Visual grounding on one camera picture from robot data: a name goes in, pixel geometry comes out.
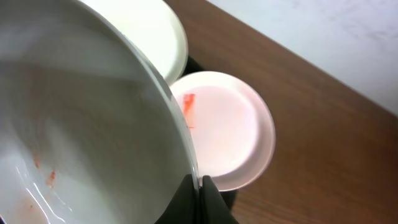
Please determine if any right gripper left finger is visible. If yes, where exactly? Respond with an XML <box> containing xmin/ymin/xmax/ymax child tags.
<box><xmin>155</xmin><ymin>174</ymin><xmax>197</xmax><ymax>224</ymax></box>

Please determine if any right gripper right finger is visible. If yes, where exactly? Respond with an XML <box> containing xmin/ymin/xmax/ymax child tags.
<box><xmin>200</xmin><ymin>175</ymin><xmax>239</xmax><ymax>224</ymax></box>

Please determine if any pale blue plate front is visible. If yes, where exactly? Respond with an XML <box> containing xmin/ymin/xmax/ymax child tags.
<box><xmin>1</xmin><ymin>1</ymin><xmax>198</xmax><ymax>223</ymax></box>

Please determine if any black round tray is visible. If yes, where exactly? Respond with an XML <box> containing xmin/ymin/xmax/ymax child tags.
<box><xmin>182</xmin><ymin>56</ymin><xmax>238</xmax><ymax>212</ymax></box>

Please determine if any white plate top right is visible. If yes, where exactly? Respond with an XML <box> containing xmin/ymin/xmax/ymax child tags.
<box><xmin>170</xmin><ymin>71</ymin><xmax>276</xmax><ymax>192</ymax></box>

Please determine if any white plate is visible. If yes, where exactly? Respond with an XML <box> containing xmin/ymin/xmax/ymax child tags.
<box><xmin>82</xmin><ymin>0</ymin><xmax>188</xmax><ymax>85</ymax></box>
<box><xmin>170</xmin><ymin>71</ymin><xmax>276</xmax><ymax>192</ymax></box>

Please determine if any white plate top left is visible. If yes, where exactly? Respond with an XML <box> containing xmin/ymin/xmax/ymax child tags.
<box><xmin>82</xmin><ymin>0</ymin><xmax>188</xmax><ymax>85</ymax></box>

